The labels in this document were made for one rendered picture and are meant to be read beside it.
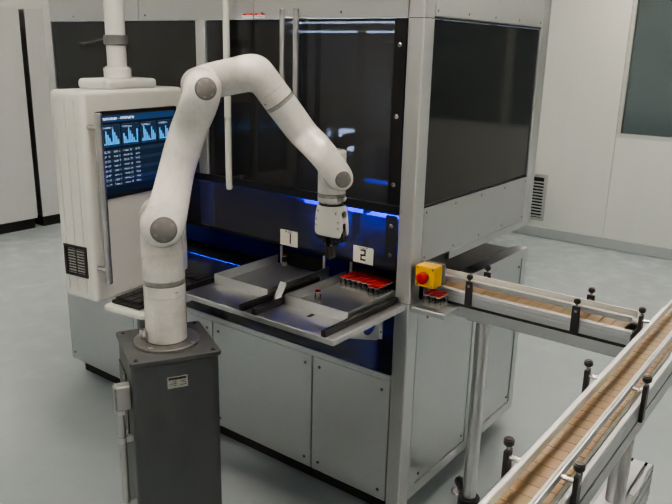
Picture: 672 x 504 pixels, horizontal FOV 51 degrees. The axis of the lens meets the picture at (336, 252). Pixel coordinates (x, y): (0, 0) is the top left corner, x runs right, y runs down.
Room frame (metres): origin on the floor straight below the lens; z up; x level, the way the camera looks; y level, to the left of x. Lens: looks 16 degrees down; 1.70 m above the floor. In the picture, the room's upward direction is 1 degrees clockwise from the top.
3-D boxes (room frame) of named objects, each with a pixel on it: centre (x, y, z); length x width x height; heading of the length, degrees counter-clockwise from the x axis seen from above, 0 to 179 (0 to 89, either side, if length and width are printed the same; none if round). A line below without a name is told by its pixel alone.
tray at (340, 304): (2.27, -0.04, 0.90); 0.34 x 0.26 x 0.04; 143
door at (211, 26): (2.68, 0.33, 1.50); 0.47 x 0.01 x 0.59; 53
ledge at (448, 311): (2.24, -0.35, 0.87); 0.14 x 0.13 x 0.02; 143
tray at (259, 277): (2.48, 0.23, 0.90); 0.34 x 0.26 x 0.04; 143
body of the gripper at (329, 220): (2.08, 0.02, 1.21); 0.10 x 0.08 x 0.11; 53
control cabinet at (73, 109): (2.65, 0.81, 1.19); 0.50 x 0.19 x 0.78; 150
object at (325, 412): (3.25, 0.28, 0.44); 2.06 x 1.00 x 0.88; 53
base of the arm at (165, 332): (1.93, 0.49, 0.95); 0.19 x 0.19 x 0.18
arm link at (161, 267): (1.96, 0.50, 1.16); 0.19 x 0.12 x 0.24; 17
